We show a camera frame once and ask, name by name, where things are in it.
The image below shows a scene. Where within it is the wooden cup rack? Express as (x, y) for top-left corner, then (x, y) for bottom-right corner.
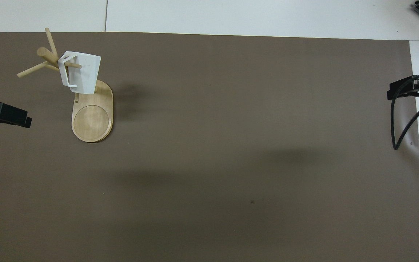
(17, 28), (114, 143)

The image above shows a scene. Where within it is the white cup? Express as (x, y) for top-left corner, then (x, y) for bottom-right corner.
(57, 51), (101, 95)

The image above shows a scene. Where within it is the black cable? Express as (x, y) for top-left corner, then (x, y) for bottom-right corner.
(391, 72), (419, 151)

